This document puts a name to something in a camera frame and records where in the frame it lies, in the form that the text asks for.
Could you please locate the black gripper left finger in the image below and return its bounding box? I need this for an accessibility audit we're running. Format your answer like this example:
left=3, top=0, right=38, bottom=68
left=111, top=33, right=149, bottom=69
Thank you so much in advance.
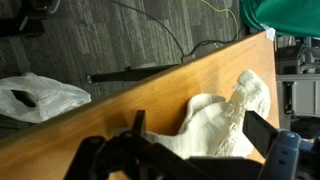
left=63, top=109, right=188, bottom=180

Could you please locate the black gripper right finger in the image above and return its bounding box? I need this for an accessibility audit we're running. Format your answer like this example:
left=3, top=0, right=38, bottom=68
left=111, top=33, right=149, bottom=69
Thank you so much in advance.
left=242, top=111, right=320, bottom=180

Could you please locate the white towel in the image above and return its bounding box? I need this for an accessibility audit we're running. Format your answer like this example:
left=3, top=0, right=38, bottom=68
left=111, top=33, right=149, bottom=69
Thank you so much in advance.
left=146, top=70, right=271, bottom=159

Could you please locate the black table leg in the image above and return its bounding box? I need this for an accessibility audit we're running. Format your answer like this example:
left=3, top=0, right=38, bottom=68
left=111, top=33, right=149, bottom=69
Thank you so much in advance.
left=86, top=65, right=174, bottom=84

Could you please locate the clear plastic bag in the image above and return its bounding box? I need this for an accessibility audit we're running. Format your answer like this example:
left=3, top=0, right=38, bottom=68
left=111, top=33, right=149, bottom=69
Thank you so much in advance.
left=0, top=73, right=91, bottom=123

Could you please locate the small grey tape piece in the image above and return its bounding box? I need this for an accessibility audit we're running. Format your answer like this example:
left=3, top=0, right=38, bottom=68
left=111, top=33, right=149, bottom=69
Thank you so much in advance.
left=261, top=24, right=276, bottom=41

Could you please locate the green cloth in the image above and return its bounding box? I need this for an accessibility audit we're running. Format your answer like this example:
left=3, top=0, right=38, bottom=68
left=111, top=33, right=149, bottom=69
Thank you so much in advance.
left=240, top=0, right=320, bottom=37

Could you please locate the black cable on floor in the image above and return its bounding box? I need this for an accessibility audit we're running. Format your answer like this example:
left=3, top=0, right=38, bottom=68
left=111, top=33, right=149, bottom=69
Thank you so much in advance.
left=109, top=0, right=244, bottom=63

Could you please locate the yellow cable on floor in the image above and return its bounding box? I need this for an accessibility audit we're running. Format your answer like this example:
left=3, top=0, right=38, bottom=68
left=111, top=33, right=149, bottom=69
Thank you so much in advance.
left=199, top=0, right=240, bottom=48

